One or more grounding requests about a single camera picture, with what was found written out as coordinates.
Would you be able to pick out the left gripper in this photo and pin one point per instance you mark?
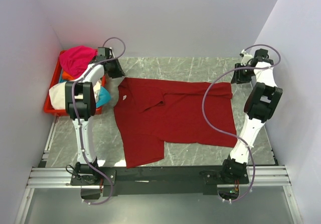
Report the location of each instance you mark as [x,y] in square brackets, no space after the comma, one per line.
[119,73]

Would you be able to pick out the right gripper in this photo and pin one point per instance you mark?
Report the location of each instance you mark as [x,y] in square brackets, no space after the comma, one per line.
[237,78]

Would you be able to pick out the dark red t shirt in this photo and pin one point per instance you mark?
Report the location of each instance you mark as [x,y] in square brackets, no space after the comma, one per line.
[151,112]

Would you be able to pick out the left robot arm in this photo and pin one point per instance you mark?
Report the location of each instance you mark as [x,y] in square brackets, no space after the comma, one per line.
[80,105]

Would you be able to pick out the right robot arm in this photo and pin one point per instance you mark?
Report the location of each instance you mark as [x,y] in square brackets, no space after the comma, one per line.
[259,107]

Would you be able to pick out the turquoise t shirt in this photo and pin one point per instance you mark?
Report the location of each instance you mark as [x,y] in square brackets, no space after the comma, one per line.
[103,98]

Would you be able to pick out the pink t shirt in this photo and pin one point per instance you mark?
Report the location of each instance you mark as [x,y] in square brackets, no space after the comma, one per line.
[75,60]

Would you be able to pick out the orange t shirt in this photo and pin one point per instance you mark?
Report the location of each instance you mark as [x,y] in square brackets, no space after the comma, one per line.
[66,77]

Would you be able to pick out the white t shirt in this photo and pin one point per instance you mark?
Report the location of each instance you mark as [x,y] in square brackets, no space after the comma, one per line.
[57,94]

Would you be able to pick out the black base beam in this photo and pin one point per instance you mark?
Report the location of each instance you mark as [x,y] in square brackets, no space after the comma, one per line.
[162,180]

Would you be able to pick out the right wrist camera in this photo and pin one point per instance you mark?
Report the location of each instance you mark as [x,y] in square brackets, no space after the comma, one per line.
[246,58]

